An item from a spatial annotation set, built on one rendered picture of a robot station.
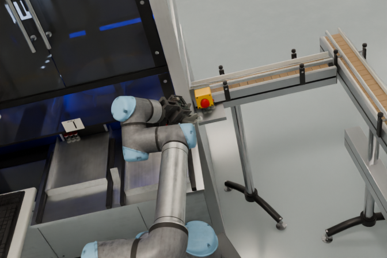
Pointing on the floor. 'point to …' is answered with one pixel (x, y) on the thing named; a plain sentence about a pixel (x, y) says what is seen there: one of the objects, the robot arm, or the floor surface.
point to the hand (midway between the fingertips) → (190, 119)
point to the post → (179, 79)
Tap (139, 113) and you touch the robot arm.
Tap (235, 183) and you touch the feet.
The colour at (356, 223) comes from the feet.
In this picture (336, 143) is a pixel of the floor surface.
